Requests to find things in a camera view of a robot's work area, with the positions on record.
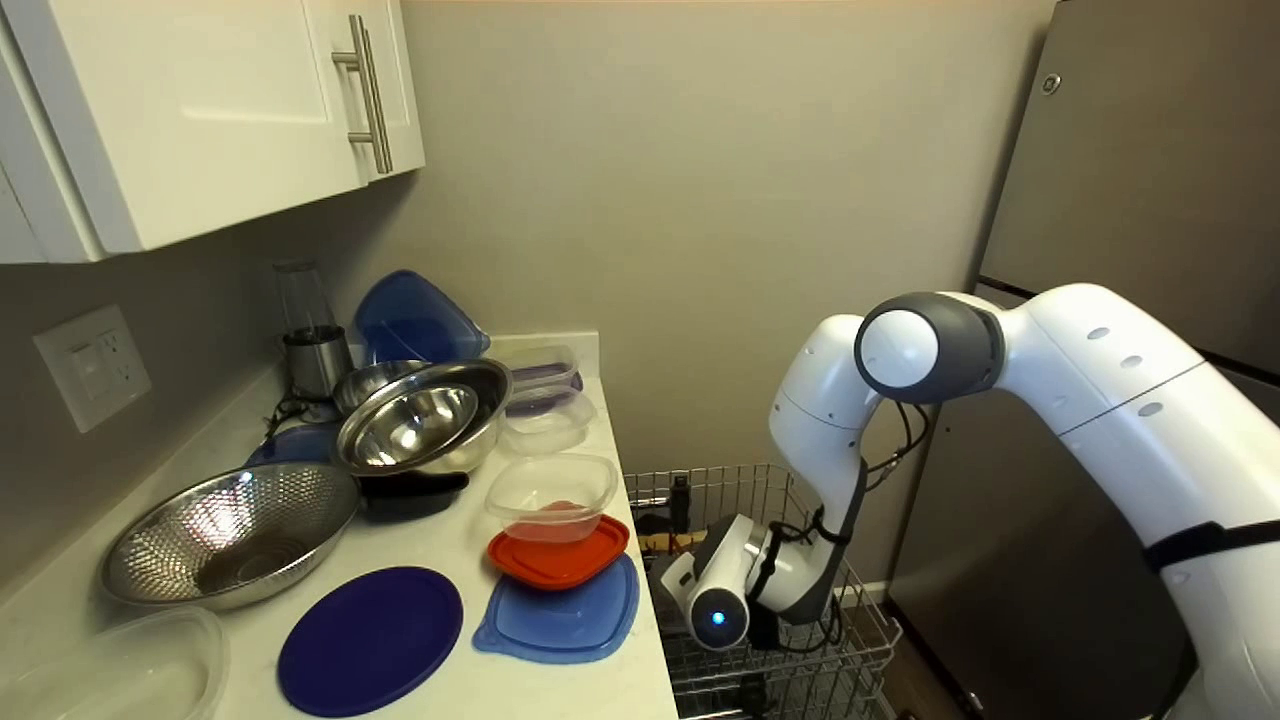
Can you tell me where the shiny steel mixing bowl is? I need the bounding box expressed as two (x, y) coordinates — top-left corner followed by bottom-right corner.
(334, 355), (512, 480)

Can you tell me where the silver cabinet handle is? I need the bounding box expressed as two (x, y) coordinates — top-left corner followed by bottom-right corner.
(327, 10), (397, 179)

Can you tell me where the white wall outlet plate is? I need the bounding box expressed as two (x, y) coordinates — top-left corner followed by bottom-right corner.
(34, 301), (156, 440)

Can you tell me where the black lid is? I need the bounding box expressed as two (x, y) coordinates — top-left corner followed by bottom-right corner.
(358, 467), (472, 528)

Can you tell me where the light blue square lid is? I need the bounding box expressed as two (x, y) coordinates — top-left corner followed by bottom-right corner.
(470, 553), (646, 666)

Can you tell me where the steel mesh colander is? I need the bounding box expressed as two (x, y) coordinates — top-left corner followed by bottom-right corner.
(99, 460), (366, 617)

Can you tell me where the clear container with purple lid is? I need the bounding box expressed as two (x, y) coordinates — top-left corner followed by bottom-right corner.
(491, 338), (588, 420)

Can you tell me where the clear container on red lid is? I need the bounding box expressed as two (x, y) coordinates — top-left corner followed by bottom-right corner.
(482, 451), (620, 549)

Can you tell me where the wooden spatula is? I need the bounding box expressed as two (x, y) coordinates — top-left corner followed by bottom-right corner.
(636, 528), (711, 560)

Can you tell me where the red plastic lid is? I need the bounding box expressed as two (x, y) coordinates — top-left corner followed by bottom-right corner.
(485, 512), (634, 595)

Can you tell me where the stainless steel refrigerator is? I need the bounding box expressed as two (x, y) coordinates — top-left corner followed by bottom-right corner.
(883, 0), (1280, 720)

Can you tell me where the dark blue round lid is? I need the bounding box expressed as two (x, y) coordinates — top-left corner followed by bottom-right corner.
(271, 562), (470, 720)

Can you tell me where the large clear glass bowl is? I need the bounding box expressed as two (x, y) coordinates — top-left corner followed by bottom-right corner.
(0, 609), (231, 720)

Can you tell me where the white baseboard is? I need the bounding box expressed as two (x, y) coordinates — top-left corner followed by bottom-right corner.
(840, 577), (892, 610)

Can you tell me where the steel cup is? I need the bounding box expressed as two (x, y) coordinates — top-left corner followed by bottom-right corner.
(280, 323), (358, 405)

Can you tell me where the black spatula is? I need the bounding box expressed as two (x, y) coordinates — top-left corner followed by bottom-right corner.
(660, 477), (695, 534)

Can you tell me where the white wall cabinet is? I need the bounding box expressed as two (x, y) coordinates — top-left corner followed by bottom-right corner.
(0, 0), (428, 266)

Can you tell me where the blue lid under steel bowl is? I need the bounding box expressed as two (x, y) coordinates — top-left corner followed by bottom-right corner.
(243, 420), (344, 472)

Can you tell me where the blue square lid upright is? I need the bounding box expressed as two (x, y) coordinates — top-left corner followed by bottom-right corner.
(350, 266), (495, 373)

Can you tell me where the small clear shallow bowl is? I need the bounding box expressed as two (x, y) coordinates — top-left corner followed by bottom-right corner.
(495, 397), (601, 460)

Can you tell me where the wire dishwasher rack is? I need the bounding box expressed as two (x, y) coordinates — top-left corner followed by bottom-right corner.
(623, 460), (907, 720)

